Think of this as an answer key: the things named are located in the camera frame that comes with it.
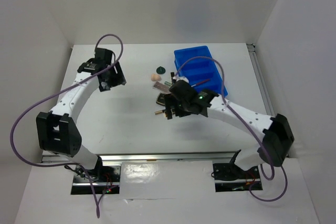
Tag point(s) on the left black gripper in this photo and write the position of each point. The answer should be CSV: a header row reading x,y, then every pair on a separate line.
x,y
118,78

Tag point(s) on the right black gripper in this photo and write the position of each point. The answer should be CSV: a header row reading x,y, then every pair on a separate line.
x,y
171,99

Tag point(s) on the black gold compact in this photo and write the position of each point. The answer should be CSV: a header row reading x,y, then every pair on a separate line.
x,y
160,99

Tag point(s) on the green gold mascara pen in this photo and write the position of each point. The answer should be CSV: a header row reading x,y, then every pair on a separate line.
x,y
159,112

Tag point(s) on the peach makeup sponge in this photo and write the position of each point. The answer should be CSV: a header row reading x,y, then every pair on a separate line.
x,y
155,77

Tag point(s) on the dark green powder puff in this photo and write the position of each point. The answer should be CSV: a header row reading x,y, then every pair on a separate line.
x,y
160,70

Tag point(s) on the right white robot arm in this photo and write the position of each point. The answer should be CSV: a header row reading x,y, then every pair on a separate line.
x,y
273,133

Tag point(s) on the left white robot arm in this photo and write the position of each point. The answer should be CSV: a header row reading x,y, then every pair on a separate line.
x,y
57,130

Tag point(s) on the clear eyeshadow palette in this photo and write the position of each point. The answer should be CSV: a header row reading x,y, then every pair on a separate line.
x,y
161,87

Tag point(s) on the green small tube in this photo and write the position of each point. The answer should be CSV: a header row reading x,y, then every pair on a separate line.
x,y
168,84

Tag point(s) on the blue plastic organizer bin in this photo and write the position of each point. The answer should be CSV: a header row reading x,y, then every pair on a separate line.
x,y
199,69

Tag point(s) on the right side aluminium rail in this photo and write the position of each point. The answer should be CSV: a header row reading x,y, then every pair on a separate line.
x,y
260,79

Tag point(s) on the aluminium rail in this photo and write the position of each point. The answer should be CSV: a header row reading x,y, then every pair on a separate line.
x,y
154,157
260,79

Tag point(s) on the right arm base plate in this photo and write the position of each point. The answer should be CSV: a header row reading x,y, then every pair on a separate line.
x,y
229,178

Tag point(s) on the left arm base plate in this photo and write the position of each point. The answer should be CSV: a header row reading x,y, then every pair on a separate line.
x,y
108,182

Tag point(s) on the front aluminium rail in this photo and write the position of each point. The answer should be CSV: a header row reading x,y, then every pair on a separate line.
x,y
154,157

